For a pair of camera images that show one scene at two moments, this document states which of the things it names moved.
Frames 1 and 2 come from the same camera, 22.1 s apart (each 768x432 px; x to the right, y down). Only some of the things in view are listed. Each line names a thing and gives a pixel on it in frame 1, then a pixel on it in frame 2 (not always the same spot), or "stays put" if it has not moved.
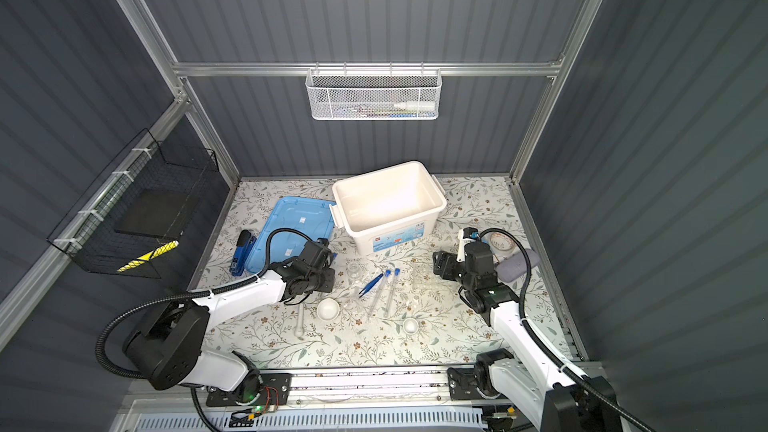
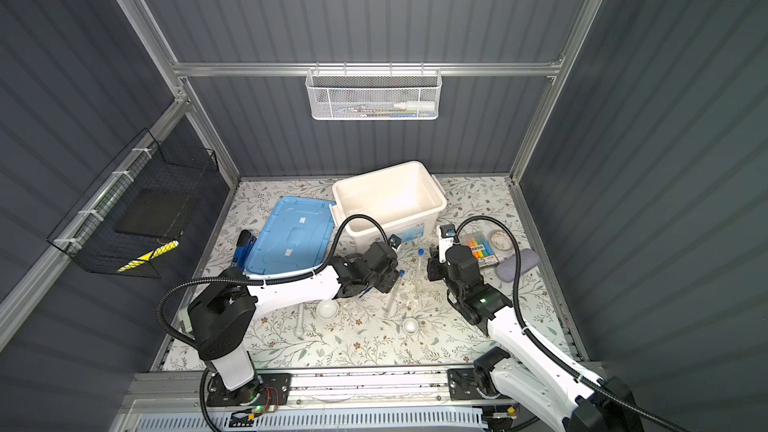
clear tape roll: [502, 245] stays put
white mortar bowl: [328, 309] stays put
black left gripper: [330, 280] -> [391, 279]
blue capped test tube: [381, 290] -> [420, 254]
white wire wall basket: [373, 94] stays put
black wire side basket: [132, 220] stays put
